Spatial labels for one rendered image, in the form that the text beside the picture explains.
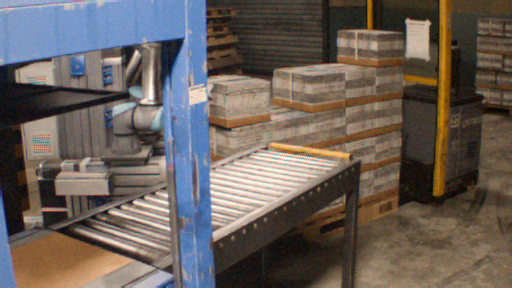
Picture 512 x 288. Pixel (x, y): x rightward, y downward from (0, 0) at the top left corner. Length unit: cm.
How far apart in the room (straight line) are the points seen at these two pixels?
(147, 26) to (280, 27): 1005
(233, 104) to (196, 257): 186
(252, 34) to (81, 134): 871
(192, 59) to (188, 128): 16
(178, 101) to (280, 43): 990
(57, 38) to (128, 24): 19
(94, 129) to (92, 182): 36
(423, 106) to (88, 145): 261
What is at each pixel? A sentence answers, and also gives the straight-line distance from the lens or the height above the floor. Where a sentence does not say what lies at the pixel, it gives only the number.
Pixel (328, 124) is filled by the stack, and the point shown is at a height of 74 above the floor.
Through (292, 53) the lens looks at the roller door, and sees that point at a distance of 1120.
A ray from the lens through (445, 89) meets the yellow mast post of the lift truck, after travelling 441.
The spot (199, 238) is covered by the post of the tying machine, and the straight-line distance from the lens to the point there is 152.
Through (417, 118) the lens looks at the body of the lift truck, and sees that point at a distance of 476.
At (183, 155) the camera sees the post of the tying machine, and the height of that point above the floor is 118.
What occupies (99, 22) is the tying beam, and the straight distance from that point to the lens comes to 120.
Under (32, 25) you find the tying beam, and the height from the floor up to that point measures 151.
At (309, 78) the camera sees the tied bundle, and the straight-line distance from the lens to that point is 366.
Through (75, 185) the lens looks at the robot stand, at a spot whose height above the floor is 71.
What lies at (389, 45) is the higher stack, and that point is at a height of 121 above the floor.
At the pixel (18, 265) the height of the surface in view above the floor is 80.
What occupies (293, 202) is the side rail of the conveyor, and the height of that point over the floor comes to 78.
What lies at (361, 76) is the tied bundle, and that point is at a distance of 395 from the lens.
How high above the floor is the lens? 155
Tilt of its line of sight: 15 degrees down
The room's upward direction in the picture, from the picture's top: 1 degrees counter-clockwise
